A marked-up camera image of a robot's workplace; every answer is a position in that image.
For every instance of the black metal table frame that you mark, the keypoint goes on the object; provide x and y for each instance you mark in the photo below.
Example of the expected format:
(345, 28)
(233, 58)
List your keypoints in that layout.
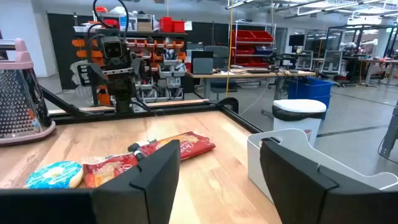
(174, 109)

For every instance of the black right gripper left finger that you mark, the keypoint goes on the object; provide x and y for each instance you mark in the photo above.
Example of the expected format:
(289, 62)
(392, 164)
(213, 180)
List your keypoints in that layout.
(149, 193)

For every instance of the grey office chair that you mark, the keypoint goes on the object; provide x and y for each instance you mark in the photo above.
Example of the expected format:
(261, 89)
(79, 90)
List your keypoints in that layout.
(220, 54)

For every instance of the red snack packet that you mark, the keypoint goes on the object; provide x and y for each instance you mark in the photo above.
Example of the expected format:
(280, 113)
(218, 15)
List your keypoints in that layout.
(192, 146)
(105, 171)

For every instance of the grey metal leg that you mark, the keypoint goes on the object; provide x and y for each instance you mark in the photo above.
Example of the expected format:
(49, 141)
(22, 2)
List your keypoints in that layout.
(390, 133)

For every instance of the wooden top office desk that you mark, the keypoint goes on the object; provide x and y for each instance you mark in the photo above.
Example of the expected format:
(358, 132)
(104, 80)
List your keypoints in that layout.
(248, 74)

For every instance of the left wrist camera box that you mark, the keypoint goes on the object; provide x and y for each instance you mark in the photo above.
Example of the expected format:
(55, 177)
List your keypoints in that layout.
(112, 49)

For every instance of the shelf with red bins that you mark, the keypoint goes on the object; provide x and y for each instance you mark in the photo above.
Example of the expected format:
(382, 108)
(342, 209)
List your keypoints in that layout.
(252, 35)

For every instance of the black computer monitor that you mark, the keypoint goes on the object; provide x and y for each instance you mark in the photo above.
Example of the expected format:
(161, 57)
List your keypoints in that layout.
(296, 40)

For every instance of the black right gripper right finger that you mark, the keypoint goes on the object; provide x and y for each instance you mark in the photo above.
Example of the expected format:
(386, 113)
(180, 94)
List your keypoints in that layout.
(295, 193)

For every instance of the rack with orange bins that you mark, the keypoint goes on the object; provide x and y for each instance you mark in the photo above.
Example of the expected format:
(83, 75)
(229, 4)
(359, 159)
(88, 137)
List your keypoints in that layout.
(161, 62)

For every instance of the dark grey box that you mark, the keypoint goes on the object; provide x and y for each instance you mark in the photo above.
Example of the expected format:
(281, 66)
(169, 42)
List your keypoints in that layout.
(202, 66)

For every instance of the blue plastic tote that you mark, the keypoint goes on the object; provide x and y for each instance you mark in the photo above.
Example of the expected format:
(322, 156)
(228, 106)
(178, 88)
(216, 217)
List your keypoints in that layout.
(311, 90)

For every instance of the blue frosted toy donut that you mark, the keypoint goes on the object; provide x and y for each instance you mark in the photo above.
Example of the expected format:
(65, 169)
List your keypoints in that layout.
(37, 180)

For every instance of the white plastic storage bin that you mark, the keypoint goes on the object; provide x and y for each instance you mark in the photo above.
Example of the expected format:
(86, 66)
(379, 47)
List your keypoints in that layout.
(253, 168)

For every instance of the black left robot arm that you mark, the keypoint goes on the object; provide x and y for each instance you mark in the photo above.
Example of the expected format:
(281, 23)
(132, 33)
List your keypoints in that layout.
(122, 99)

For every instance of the pink metal box grater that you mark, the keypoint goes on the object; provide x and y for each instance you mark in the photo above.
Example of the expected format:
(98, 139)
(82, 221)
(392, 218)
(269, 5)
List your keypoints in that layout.
(18, 105)

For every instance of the white trash can black liner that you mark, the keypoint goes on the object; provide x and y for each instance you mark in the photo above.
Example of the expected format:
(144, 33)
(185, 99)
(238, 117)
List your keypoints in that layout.
(298, 105)

